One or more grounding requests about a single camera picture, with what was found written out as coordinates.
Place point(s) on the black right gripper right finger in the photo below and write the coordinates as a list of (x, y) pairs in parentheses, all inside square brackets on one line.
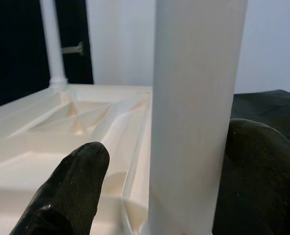
[(262, 183)]

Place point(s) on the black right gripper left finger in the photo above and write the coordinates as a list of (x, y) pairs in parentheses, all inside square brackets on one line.
[(66, 195)]

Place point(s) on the white plastic table top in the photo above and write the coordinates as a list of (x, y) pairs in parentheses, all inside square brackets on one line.
[(49, 147)]

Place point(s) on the white plastic table leg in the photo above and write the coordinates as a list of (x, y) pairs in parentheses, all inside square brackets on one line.
[(54, 49), (194, 110)]

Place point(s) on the black plastic cover sheet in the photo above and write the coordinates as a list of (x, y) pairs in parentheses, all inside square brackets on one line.
[(270, 105)]

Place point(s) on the black door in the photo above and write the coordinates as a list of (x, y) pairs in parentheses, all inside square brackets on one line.
[(17, 49)]

